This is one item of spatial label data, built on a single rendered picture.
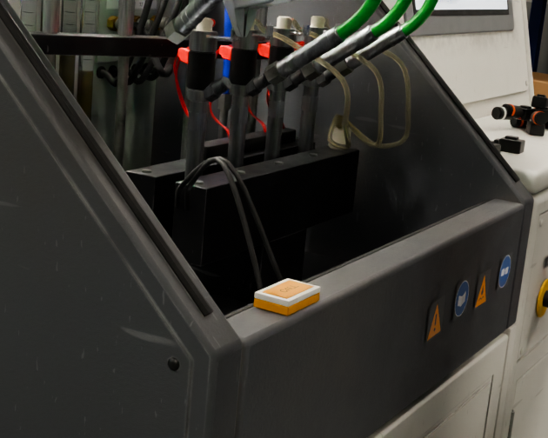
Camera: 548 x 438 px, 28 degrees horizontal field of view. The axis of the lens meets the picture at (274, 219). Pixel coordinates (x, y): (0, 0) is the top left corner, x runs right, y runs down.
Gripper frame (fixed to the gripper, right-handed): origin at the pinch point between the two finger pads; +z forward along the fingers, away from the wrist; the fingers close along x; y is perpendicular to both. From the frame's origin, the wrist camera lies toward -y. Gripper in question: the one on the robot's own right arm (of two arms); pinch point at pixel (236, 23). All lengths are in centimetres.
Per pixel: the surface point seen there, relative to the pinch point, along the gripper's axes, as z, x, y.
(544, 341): 41, 50, 22
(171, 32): 0.7, -10.8, 0.0
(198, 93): 7.3, -1.0, -3.1
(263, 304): 18.4, -24.4, 19.6
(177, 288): 15.3, -34.0, 18.3
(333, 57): 3.6, 15.2, 3.3
